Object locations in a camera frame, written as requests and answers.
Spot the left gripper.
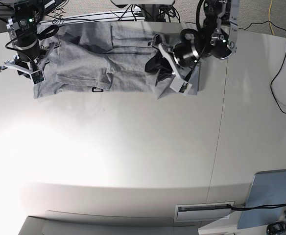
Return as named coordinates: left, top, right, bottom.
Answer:
left=157, top=43, right=203, bottom=85

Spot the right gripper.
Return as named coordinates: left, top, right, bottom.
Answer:
left=0, top=36, right=60, bottom=75

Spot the grey T-shirt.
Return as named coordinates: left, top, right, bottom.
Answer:
left=33, top=22, right=174, bottom=99

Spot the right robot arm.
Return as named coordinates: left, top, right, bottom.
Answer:
left=0, top=0, right=59, bottom=83

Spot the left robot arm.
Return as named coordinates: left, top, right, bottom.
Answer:
left=153, top=0, right=240, bottom=82

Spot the grey laptop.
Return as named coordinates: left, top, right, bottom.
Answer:
left=237, top=169, right=286, bottom=230

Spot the black device lower right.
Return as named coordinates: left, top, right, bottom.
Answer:
left=266, top=221, right=286, bottom=235

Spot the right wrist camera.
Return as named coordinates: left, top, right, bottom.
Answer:
left=30, top=70, right=45, bottom=84

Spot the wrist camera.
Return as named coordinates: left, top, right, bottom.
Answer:
left=30, top=70, right=45, bottom=84
left=169, top=76, right=192, bottom=96

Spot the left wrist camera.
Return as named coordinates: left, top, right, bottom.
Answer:
left=169, top=76, right=192, bottom=96

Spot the yellow cable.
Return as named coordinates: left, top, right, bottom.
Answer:
left=267, top=0, right=275, bottom=36

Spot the black cable on table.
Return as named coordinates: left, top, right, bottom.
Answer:
left=238, top=21, right=286, bottom=114

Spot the table cable grommet box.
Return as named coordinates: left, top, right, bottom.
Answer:
left=174, top=201, right=234, bottom=222

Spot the black laptop cable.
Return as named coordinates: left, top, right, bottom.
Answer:
left=227, top=202, right=286, bottom=212

